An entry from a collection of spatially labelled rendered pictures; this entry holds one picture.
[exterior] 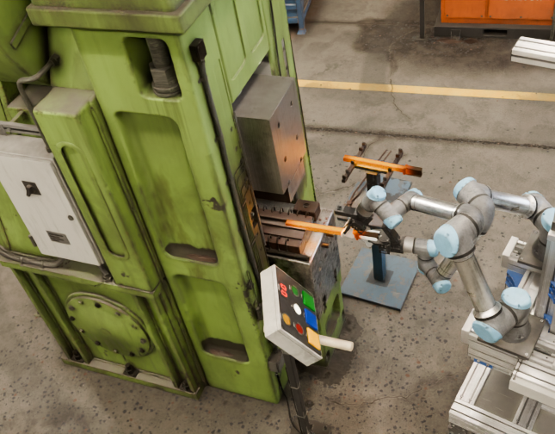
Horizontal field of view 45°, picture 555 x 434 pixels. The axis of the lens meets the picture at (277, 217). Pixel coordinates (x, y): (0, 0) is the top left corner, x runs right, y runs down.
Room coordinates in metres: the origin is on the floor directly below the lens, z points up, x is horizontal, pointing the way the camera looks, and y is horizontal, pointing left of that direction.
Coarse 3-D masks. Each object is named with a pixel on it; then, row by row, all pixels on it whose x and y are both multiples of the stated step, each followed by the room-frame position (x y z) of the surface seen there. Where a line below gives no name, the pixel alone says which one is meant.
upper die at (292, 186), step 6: (300, 162) 2.37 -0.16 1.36; (300, 168) 2.36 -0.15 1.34; (294, 174) 2.30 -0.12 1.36; (300, 174) 2.35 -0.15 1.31; (294, 180) 2.29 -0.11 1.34; (300, 180) 2.34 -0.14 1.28; (288, 186) 2.23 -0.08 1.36; (294, 186) 2.28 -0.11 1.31; (258, 192) 2.29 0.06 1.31; (264, 192) 2.28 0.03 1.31; (288, 192) 2.22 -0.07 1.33; (294, 192) 2.27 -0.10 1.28; (264, 198) 2.28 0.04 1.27; (270, 198) 2.26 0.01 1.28; (276, 198) 2.25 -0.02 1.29; (282, 198) 2.24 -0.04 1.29; (288, 198) 2.22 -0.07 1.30
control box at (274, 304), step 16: (272, 272) 1.90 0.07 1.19; (272, 288) 1.82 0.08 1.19; (288, 288) 1.85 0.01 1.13; (304, 288) 1.93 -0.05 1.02; (272, 304) 1.74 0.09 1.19; (288, 304) 1.76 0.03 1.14; (272, 320) 1.66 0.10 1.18; (304, 320) 1.73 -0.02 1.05; (272, 336) 1.61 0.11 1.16; (288, 336) 1.60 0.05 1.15; (304, 336) 1.65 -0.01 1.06; (288, 352) 1.60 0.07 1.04; (304, 352) 1.60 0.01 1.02; (320, 352) 1.62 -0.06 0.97
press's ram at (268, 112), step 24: (240, 96) 2.37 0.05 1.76; (264, 96) 2.34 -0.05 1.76; (288, 96) 2.36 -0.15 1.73; (240, 120) 2.24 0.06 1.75; (264, 120) 2.19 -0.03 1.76; (288, 120) 2.32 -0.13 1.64; (264, 144) 2.20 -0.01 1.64; (288, 144) 2.29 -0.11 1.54; (264, 168) 2.21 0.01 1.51; (288, 168) 2.25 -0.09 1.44
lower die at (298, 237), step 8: (272, 216) 2.44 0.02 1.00; (280, 216) 2.44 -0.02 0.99; (288, 216) 2.43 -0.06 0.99; (296, 216) 2.42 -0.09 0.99; (304, 216) 2.40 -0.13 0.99; (264, 224) 2.41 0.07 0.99; (272, 224) 2.39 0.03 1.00; (280, 224) 2.38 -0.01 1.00; (264, 232) 2.35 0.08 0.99; (272, 232) 2.34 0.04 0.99; (280, 232) 2.33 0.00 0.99; (288, 232) 2.32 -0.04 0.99; (296, 232) 2.31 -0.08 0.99; (304, 232) 2.29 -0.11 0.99; (272, 240) 2.30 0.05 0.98; (280, 240) 2.29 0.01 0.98; (296, 240) 2.26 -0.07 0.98; (304, 240) 2.28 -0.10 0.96; (272, 248) 2.29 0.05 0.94; (280, 248) 2.27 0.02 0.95; (288, 248) 2.25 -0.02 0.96; (296, 248) 2.23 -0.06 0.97; (304, 248) 2.26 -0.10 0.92
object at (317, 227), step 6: (288, 222) 2.37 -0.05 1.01; (294, 222) 2.36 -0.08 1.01; (300, 222) 2.35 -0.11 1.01; (306, 222) 2.34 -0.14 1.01; (306, 228) 2.31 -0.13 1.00; (312, 228) 2.30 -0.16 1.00; (318, 228) 2.28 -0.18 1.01; (324, 228) 2.27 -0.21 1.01; (330, 228) 2.27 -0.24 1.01; (336, 228) 2.26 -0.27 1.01; (342, 228) 2.25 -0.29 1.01; (336, 234) 2.24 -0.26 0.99; (354, 234) 2.20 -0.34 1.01; (360, 234) 2.18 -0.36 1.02; (366, 234) 2.17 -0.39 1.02; (372, 234) 2.17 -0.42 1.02; (378, 234) 2.16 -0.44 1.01
